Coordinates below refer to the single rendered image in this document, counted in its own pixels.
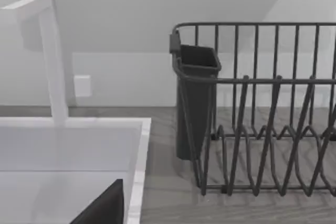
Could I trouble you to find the dark grey wire dish rack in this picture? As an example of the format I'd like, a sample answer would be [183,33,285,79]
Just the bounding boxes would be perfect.
[169,22,336,197]

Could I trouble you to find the dark grey cutlery holder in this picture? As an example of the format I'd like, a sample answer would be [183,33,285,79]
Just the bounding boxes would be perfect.
[176,44,222,161]

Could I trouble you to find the white sink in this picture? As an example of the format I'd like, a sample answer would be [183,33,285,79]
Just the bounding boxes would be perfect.
[0,116,152,224]

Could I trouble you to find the tall white tap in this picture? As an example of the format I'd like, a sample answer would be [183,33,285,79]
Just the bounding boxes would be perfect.
[0,0,69,127]

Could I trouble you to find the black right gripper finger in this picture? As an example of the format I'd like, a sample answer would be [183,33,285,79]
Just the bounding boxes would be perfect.
[69,178,124,224]

